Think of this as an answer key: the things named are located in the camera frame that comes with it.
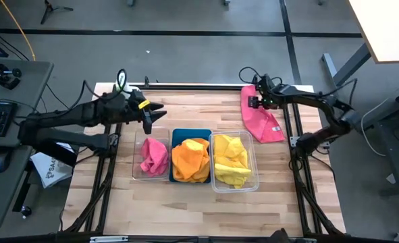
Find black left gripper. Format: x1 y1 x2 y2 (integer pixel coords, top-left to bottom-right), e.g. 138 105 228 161
124 88 168 135

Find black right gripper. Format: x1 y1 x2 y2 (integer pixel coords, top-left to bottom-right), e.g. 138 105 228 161
248 74 282 111

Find pink microfiber towel with label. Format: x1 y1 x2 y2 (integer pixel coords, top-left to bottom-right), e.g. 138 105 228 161
240 84 286 144

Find orange microfiber towel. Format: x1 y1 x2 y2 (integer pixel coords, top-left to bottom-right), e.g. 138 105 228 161
171 137 211 184

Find yellow microfiber towel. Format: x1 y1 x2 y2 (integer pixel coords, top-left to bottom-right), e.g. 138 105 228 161
213 134 252 190

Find small clear plastic bin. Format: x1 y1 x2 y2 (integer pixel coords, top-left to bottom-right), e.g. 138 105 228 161
132 127 171 181

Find blue plastic bin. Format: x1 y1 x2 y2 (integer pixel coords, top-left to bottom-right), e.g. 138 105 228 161
169 128 214 184

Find large clear plastic bin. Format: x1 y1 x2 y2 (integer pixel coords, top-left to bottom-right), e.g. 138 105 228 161
208 130 261 194

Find grey table leg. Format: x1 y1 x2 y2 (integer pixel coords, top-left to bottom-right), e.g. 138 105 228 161
321 43 372 88

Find white printed bag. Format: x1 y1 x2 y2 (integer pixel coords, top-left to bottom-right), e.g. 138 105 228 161
30 141 74 189

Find black object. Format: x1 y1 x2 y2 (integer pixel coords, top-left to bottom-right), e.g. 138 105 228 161
269 228 292 243

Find black tripod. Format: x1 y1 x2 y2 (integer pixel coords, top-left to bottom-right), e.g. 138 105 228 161
40 0 75 26

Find dark grey desk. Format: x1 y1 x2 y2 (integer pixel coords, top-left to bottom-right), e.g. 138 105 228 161
360 84 399 197

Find black clamp parts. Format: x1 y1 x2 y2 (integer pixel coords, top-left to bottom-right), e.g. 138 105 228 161
0 63 23 91

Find white table top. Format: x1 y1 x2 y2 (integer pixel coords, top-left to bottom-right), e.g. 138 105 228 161
348 0 399 65

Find black computer mouse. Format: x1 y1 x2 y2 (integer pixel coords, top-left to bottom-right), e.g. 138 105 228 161
0 147 14 173

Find black aluminium table frame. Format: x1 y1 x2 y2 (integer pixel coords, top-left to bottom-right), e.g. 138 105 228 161
0 82 399 243

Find white cable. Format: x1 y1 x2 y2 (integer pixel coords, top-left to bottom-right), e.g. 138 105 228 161
360 97 390 158

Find silver metal bracket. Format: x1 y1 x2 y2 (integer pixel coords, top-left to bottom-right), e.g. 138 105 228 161
89 236 130 243

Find yellow cable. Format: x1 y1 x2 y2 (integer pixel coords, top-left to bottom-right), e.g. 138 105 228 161
0 0 37 62

